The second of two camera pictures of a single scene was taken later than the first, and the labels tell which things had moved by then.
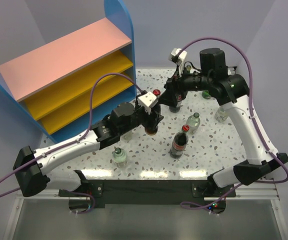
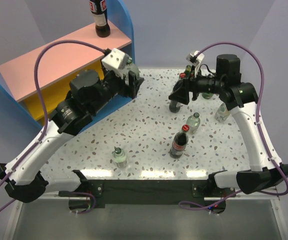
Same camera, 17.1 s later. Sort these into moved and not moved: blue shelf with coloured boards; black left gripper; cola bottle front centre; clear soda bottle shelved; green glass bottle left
Moved: black left gripper; clear soda bottle shelved
Not moved: green glass bottle left; cola bottle front centre; blue shelf with coloured boards
